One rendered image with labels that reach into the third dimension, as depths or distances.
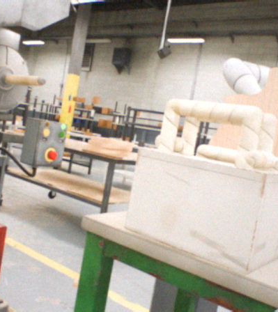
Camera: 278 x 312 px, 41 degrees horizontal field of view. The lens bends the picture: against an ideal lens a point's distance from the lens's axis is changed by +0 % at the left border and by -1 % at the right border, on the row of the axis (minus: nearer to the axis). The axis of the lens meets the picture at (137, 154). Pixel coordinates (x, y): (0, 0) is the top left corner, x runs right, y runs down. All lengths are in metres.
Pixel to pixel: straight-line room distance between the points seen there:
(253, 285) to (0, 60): 1.18
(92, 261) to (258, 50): 12.44
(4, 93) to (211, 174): 1.01
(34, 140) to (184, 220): 1.03
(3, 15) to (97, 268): 0.83
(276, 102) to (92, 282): 0.64
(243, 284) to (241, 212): 0.12
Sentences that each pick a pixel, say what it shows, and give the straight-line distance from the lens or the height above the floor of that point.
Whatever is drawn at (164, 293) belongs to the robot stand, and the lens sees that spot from 1.77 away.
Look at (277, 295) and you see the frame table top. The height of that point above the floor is 0.92.
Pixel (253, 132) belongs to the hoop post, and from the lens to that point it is 0.66.
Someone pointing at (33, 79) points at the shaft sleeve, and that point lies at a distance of 1.33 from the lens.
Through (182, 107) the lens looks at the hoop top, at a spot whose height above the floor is 1.19.
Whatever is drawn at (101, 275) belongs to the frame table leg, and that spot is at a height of 0.81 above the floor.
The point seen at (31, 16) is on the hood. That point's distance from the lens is 1.23.
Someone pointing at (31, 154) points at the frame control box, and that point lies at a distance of 1.63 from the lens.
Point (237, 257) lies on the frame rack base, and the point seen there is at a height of 0.95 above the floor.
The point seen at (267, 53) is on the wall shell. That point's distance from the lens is 12.94.
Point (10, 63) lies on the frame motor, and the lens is 1.52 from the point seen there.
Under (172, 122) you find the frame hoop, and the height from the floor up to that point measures 1.16.
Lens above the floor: 1.13
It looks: 3 degrees down
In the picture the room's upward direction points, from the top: 10 degrees clockwise
